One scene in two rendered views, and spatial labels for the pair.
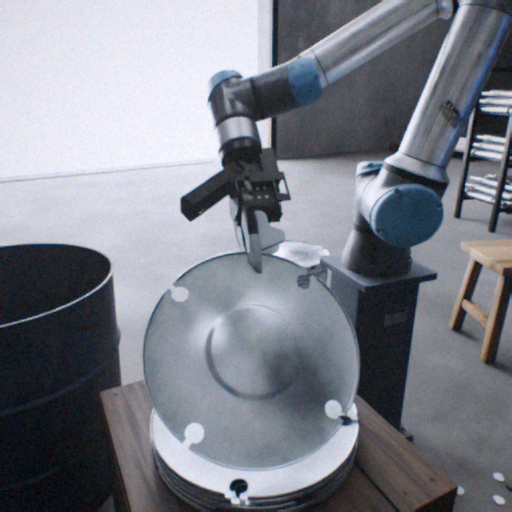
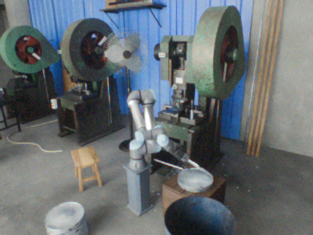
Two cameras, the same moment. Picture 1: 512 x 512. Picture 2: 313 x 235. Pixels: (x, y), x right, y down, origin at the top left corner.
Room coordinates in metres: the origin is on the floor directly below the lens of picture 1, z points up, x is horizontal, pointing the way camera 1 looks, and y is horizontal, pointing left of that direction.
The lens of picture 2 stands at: (1.38, 1.39, 1.50)
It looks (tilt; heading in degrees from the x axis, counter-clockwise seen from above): 20 degrees down; 249
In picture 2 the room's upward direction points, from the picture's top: 1 degrees counter-clockwise
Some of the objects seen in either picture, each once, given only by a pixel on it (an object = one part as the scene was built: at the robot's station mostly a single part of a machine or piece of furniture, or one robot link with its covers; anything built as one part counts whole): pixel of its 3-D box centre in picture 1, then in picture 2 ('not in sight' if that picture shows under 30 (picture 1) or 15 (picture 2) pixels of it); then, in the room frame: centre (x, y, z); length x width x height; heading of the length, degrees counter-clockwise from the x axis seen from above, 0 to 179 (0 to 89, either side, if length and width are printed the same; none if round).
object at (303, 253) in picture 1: (289, 253); (64, 215); (1.56, -0.12, 0.24); 0.29 x 0.29 x 0.01
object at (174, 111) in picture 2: not in sight; (174, 115); (0.42, -0.62, 0.72); 0.25 x 0.14 x 0.14; 34
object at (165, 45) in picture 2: not in sight; (188, 98); (0.16, -0.80, 0.83); 0.79 x 0.43 x 1.34; 34
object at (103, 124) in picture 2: not in sight; (98, 78); (0.94, -2.35, 0.87); 1.53 x 0.99 x 1.74; 32
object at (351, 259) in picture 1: (378, 243); (137, 160); (0.93, -0.26, 0.50); 0.15 x 0.15 x 0.10
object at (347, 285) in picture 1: (367, 350); (138, 187); (0.93, -0.26, 0.23); 0.19 x 0.19 x 0.45; 23
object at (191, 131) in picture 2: not in sight; (209, 134); (0.01, -0.57, 0.45); 0.92 x 0.12 x 0.90; 34
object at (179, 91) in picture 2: not in sight; (181, 82); (0.31, -0.69, 1.04); 0.17 x 0.15 x 0.30; 34
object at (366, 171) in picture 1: (384, 191); (137, 147); (0.92, -0.26, 0.62); 0.13 x 0.12 x 0.14; 178
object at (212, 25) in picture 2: not in sight; (219, 53); (0.00, -0.50, 1.33); 1.03 x 0.28 x 0.82; 34
